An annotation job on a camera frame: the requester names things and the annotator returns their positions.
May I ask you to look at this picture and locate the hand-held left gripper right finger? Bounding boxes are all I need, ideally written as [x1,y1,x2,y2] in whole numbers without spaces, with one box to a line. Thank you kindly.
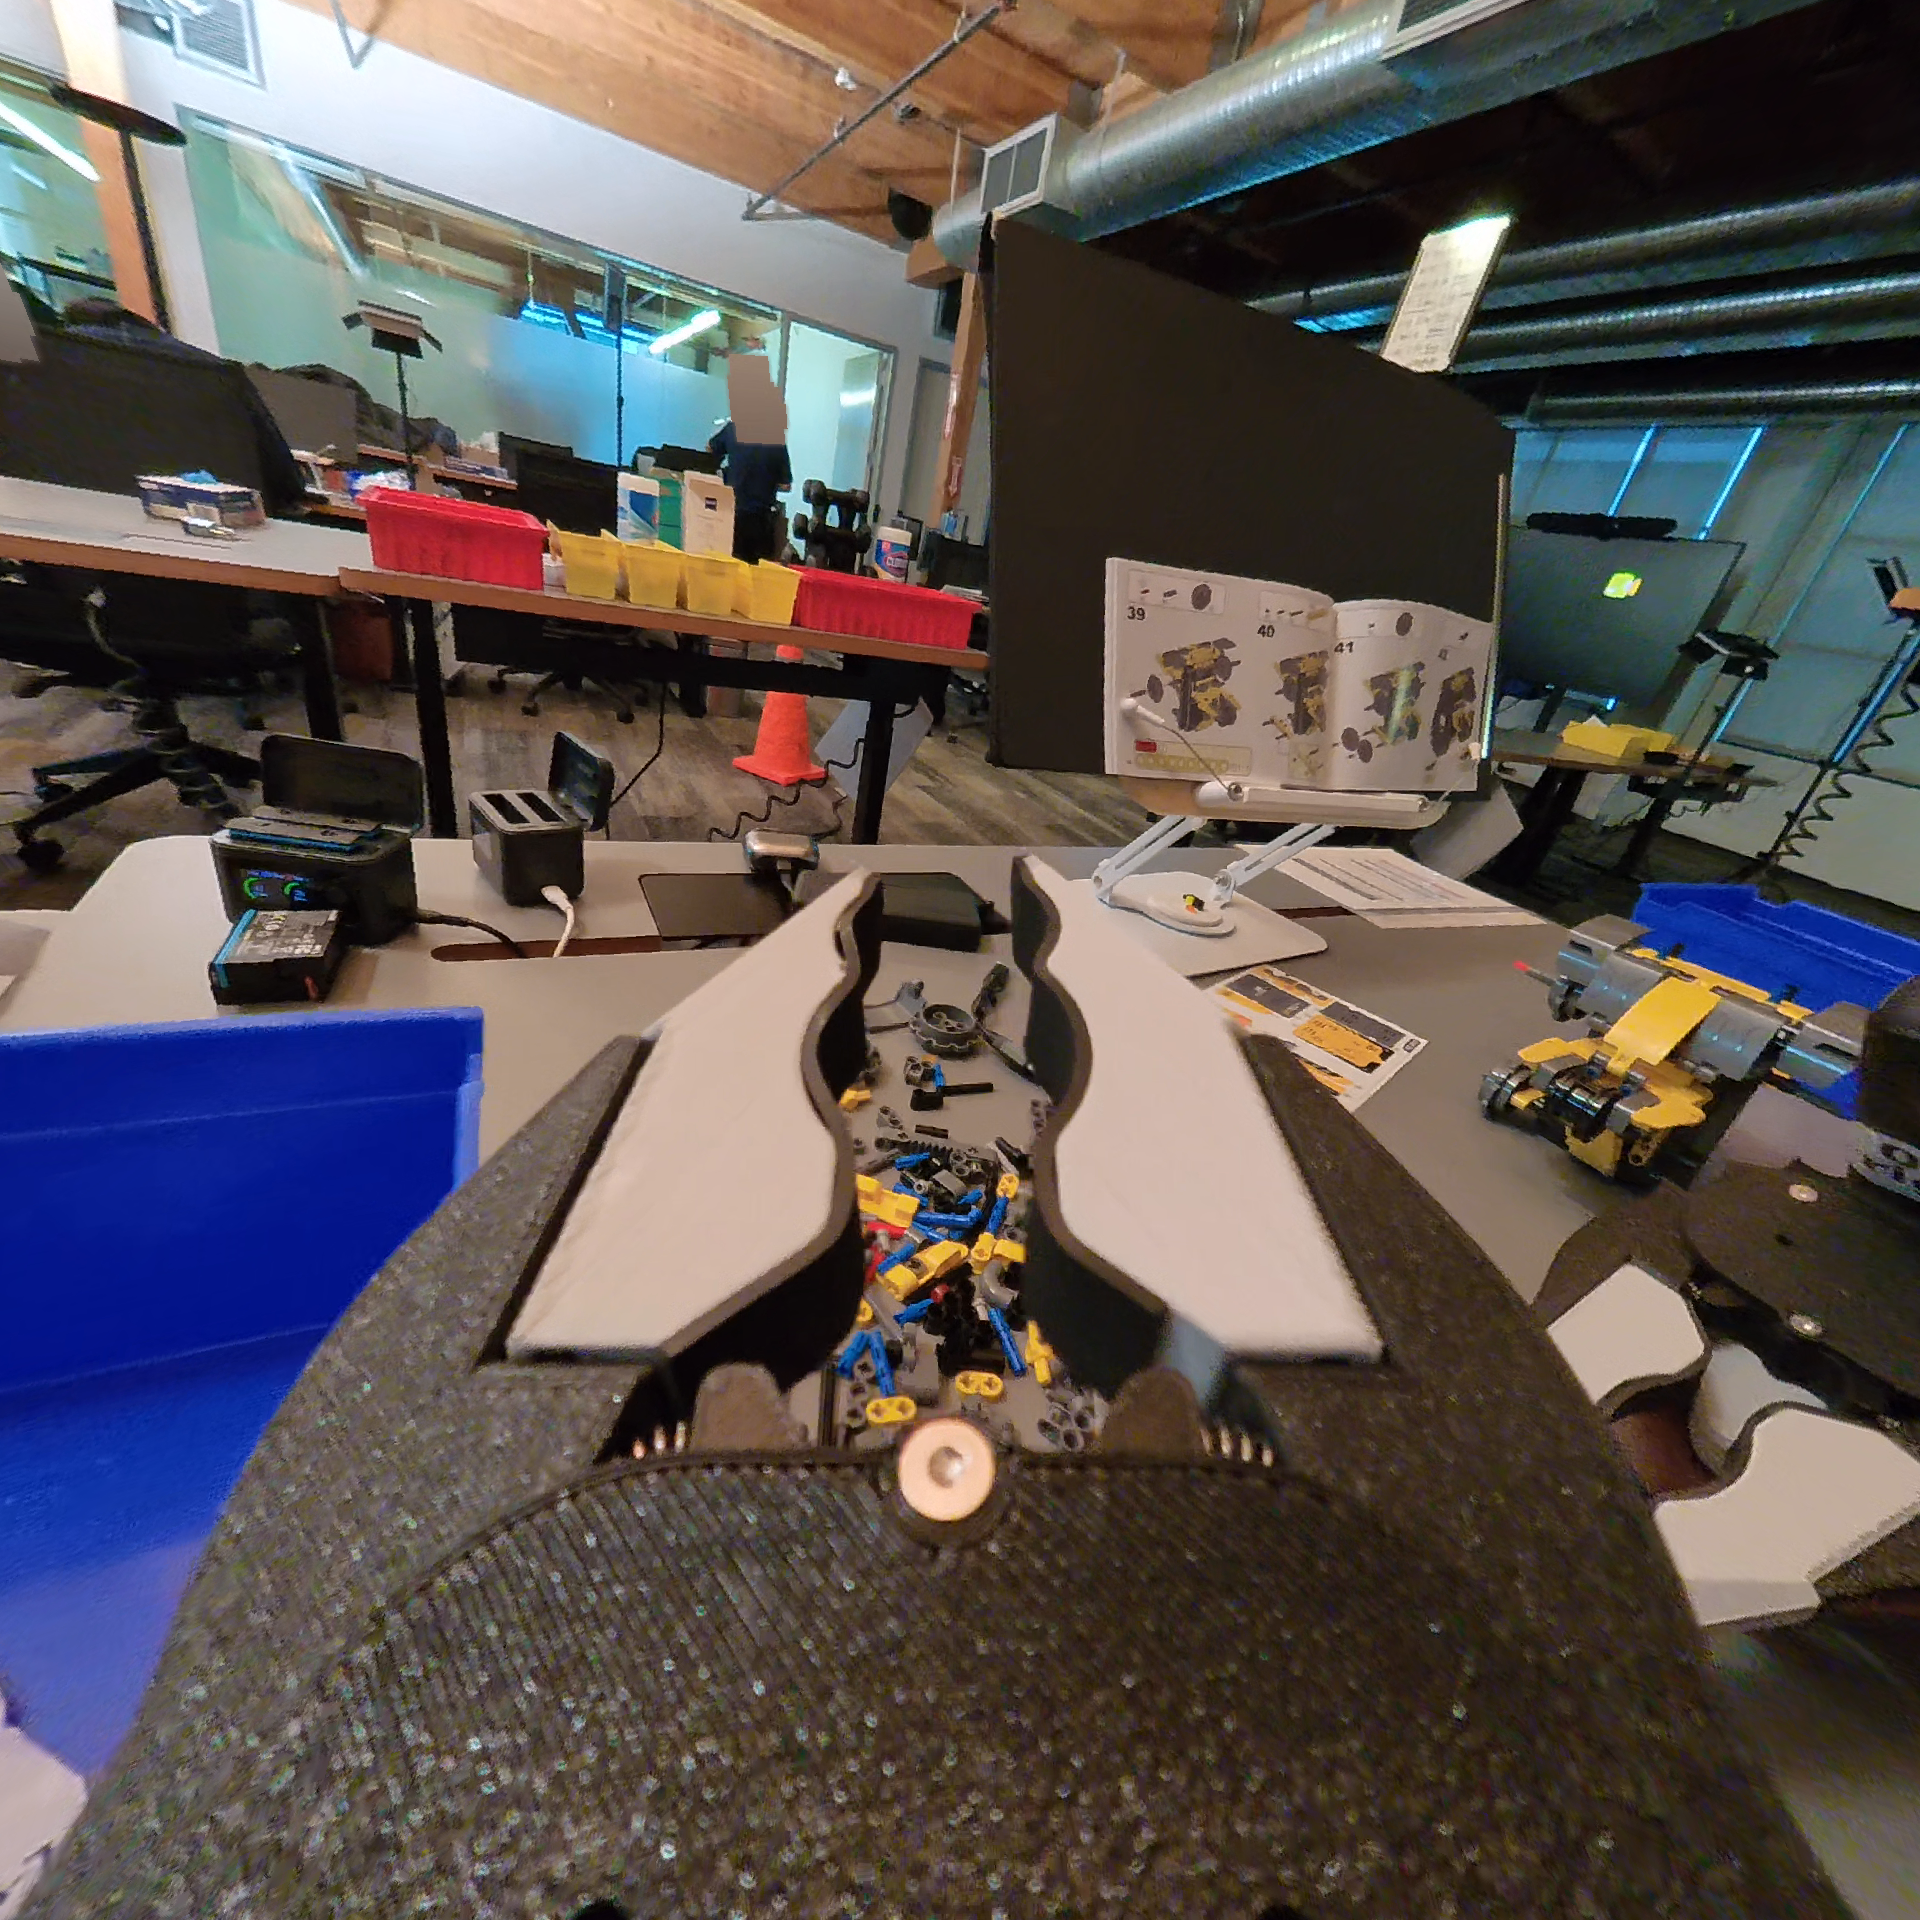
[1008,854,1384,1426]

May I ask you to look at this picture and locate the dumbbell rack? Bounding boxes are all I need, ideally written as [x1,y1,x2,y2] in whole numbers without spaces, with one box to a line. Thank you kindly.
[790,481,879,572]

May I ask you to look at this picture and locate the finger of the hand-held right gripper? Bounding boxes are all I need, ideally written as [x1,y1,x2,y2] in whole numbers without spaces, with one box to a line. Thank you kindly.
[1543,1259,1715,1421]
[1648,1410,1904,1634]

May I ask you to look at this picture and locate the yellow black printed leaflet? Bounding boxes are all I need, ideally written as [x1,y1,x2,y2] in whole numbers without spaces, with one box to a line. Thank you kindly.
[1199,964,1431,1115]

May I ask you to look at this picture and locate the yellow grey toy vehicle model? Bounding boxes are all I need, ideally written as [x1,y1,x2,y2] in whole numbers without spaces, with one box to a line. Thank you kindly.
[1477,915,1877,1194]

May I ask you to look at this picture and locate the silver air duct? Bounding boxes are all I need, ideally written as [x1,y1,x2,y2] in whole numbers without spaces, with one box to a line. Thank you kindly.
[929,0,1412,266]

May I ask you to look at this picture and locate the black office chair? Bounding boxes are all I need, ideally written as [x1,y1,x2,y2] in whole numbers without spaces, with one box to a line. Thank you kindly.
[0,593,272,874]

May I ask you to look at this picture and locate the white wall vent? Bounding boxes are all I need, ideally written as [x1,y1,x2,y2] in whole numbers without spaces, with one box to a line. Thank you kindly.
[119,0,265,85]

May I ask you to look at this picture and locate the blue printed box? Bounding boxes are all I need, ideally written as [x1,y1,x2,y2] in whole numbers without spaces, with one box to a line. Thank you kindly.
[137,471,269,529]

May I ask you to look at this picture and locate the large blue plastic bin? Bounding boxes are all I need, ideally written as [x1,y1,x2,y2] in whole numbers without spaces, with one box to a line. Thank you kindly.
[0,1007,488,1788]

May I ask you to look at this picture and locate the wooden edged table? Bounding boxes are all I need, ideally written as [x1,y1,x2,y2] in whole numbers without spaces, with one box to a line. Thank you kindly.
[336,566,991,842]

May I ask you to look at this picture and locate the black power adapter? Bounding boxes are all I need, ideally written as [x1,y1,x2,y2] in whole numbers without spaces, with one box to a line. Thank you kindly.
[873,874,1004,946]

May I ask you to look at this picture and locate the white paper sheet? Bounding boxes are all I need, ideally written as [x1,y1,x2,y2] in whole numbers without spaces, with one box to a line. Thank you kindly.
[1276,847,1502,915]

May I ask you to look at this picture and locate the black camera tripod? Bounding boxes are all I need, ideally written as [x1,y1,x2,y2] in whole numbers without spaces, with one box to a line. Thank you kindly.
[1635,631,1777,874]

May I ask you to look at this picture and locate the red plastic bin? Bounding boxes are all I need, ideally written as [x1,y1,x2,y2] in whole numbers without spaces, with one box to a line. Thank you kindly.
[358,487,549,593]
[787,565,985,650]

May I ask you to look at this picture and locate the wooden far desk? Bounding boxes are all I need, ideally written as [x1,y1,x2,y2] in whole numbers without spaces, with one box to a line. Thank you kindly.
[1493,729,1777,874]

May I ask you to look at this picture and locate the black battery charging case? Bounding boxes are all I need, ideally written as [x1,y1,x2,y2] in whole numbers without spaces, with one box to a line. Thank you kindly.
[209,735,425,946]

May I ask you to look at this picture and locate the hanging white sign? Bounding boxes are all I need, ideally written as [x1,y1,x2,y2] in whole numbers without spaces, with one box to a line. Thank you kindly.
[1380,214,1509,374]

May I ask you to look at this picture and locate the large dark display screen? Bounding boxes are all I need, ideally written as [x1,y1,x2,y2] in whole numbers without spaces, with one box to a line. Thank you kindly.
[1500,521,1749,707]

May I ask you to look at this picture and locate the orange traffic cone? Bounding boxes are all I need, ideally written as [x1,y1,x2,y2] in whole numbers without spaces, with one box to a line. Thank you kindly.
[732,644,829,783]

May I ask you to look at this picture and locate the black floor lamp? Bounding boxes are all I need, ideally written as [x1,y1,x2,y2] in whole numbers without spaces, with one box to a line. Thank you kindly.
[52,82,190,324]

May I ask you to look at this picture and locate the white duct vent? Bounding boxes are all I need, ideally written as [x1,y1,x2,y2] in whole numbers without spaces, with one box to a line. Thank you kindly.
[983,117,1057,220]

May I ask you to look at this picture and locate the pile of toy building pieces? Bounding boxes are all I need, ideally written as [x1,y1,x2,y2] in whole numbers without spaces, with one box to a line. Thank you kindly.
[815,959,1112,1449]

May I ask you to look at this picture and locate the black music stand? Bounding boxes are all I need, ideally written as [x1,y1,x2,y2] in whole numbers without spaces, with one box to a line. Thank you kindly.
[342,300,444,467]

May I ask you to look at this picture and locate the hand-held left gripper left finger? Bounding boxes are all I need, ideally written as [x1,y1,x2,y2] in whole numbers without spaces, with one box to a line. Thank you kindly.
[502,866,886,1442]

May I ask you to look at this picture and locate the open instruction booklet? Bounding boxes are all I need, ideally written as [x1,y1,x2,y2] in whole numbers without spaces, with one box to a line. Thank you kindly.
[1102,557,1489,789]

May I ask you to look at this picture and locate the white book stand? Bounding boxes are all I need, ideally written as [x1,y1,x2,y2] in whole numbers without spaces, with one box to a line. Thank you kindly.
[1092,773,1449,962]

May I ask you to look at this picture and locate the small black charger box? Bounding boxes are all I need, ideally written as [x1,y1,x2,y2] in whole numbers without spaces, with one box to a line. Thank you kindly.
[468,731,616,909]

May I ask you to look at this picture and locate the grey office desk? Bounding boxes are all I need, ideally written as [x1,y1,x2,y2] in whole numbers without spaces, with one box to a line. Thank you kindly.
[0,477,376,751]

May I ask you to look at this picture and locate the black camera battery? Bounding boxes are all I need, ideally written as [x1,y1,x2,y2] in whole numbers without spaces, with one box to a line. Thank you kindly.
[207,908,349,1003]

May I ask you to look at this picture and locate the small blue plastic bin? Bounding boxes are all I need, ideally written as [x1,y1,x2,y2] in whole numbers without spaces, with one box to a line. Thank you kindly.
[1628,882,1920,1015]

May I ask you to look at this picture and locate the dark rectangular pad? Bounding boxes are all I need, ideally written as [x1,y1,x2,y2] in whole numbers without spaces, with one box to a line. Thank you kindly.
[643,871,812,946]

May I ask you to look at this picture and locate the black computer monitor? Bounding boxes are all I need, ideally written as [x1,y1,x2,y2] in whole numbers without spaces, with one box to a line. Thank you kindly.
[0,322,301,511]

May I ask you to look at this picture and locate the black panel board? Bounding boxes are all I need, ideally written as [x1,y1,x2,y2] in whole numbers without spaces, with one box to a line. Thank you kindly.
[983,217,1513,782]

